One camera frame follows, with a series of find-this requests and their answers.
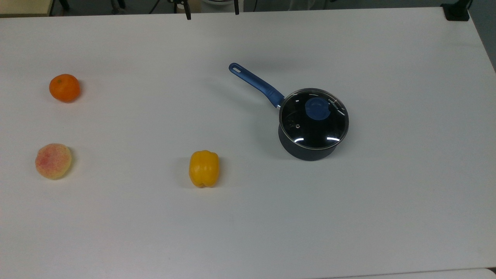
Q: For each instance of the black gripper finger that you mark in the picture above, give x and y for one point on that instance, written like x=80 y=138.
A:
x=236 y=7
x=188 y=11

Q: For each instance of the glass lid with blue knob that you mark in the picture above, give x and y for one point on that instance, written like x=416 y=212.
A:
x=310 y=131

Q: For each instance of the orange mandarin fruit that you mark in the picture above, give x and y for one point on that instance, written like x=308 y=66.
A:
x=64 y=88

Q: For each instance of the yellow bell pepper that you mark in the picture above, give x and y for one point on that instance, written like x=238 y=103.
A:
x=204 y=169

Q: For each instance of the wooden table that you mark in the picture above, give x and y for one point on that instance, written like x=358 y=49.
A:
x=23 y=6

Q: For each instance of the pink yellow peach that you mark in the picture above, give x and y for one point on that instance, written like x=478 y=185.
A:
x=53 y=161

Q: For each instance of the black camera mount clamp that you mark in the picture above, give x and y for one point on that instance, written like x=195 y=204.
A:
x=456 y=11

